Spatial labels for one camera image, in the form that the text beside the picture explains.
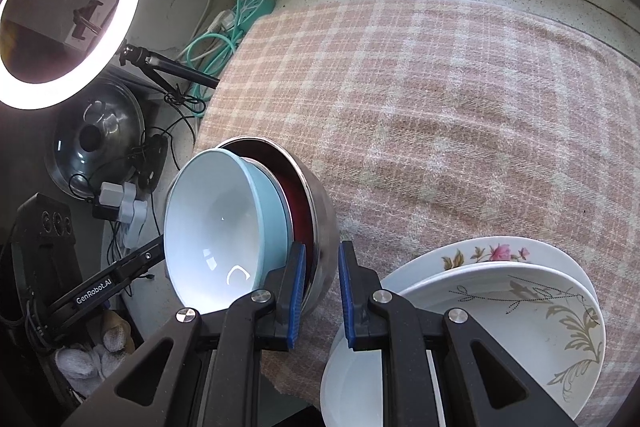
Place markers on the large steel bowl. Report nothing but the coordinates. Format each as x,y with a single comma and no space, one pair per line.
320,227

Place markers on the white power adapter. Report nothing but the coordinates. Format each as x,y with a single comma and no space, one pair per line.
120,202

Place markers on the pink plaid cloth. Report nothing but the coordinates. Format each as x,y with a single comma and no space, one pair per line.
425,117

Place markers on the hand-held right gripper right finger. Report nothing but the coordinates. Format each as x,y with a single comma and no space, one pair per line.
346,307

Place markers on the white plate with leaf print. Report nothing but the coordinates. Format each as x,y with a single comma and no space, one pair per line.
500,322

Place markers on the black tripod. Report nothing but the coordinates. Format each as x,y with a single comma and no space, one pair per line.
170,68

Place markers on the light blue bowl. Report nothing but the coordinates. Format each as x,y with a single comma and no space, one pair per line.
220,227

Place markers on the red bowl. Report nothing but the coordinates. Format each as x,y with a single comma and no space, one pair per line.
295,212

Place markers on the black phone clamp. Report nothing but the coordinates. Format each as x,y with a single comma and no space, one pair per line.
86,19

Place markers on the white plug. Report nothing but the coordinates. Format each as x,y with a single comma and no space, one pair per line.
222,22

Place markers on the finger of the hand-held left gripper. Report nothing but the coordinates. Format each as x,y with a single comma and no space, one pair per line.
147,257

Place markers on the round teal power strip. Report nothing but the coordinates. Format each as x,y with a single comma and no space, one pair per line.
262,4

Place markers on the person's left hand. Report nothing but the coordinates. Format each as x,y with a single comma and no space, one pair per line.
85,357

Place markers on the glass pot lid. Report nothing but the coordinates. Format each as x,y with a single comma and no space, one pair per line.
100,147

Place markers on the black oval device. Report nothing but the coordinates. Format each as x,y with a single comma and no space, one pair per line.
155,157

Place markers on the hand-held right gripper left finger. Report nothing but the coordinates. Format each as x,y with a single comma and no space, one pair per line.
298,302

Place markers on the floral white plate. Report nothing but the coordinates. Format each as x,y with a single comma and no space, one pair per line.
500,254

